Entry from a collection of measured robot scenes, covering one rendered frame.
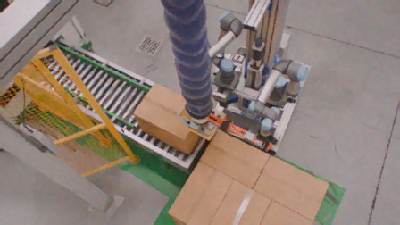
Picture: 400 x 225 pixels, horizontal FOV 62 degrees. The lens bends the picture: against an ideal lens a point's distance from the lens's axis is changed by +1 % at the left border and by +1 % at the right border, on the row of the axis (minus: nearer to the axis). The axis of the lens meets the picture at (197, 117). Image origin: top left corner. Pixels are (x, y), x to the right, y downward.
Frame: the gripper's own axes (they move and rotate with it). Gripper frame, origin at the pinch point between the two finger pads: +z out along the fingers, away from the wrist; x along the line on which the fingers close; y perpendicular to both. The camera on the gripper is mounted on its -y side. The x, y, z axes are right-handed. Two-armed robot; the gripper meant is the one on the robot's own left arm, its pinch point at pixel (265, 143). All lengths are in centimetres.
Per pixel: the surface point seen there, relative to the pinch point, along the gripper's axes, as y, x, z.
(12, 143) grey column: 130, 106, -64
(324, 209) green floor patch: -75, -16, 123
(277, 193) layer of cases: -25, 10, 69
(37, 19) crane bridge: 54, 75, -180
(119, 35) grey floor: 281, -103, 124
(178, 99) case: 97, -12, 29
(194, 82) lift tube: 54, 10, -62
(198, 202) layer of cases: 34, 56, 70
